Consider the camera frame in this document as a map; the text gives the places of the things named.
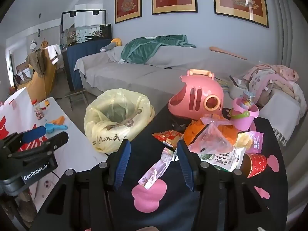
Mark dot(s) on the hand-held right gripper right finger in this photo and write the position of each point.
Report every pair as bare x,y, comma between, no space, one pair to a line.
185,167

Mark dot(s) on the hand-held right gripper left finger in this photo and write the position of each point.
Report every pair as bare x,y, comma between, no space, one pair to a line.
122,166

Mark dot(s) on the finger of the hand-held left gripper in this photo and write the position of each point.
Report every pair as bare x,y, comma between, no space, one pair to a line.
33,134
59,140

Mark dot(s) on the pink white wrapper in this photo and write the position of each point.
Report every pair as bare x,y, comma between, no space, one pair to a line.
156,168

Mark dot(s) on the red snack packet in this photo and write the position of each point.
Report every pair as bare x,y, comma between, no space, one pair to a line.
166,137

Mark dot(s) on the orange plastic bag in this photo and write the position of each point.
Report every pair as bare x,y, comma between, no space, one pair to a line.
192,131

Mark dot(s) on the clear plastic bag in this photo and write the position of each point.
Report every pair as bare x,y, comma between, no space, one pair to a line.
211,139

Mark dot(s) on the white green snack packet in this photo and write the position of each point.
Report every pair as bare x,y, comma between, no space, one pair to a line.
223,160

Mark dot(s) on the bin with yellow bag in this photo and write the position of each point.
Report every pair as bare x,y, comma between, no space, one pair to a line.
105,130

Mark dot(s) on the red paper cup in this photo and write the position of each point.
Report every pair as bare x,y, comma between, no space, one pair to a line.
256,164

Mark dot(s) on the purple pink packet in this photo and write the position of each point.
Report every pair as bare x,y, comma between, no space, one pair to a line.
256,142

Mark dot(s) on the blue toy scoop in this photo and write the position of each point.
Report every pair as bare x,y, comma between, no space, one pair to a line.
51,127

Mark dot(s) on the orange toy shovel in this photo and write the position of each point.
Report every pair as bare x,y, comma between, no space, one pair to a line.
59,120

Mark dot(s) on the candy jar with red lid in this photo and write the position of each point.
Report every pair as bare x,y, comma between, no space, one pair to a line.
38,112

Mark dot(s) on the white red printed paper bag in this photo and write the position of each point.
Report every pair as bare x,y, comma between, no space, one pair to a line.
14,110

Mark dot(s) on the small yellow toy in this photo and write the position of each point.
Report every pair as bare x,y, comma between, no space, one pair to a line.
47,104

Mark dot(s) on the black tablecloth with pink spots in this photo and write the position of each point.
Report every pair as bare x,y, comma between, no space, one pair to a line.
168,209

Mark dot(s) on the small wooden stool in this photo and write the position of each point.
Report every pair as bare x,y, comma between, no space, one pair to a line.
75,96

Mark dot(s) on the orange armchair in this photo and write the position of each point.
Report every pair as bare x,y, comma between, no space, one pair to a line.
39,84

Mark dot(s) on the pink toy carrier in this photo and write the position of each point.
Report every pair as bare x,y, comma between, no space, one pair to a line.
190,96

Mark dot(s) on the brown clothes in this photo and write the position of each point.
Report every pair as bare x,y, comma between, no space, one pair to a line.
36,62

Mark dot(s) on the pink toy bucket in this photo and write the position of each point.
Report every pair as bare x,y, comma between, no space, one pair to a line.
243,120

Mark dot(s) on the white towel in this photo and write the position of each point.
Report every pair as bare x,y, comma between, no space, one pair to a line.
54,53

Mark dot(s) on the blue cabinet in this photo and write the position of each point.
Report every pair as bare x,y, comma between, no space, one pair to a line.
77,55

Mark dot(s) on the grey bowl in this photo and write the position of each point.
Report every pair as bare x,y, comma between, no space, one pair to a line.
234,90

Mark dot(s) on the grey sofa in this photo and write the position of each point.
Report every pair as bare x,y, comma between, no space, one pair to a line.
134,74

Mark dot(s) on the small clear plastic container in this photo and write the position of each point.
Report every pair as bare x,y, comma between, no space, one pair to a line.
249,97

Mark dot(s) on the grey yellow plush toy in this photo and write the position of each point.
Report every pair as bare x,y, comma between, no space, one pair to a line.
112,44

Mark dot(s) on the white fringed throw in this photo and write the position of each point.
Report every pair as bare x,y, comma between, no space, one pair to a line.
281,113

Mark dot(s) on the glass fish tank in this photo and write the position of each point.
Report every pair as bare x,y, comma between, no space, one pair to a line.
84,33

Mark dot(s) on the pink blanket pile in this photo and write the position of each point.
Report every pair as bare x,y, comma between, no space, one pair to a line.
267,79

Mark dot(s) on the green blanket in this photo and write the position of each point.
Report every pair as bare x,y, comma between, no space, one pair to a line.
144,48

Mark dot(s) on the wooden bat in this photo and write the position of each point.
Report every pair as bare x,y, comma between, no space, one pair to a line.
226,52

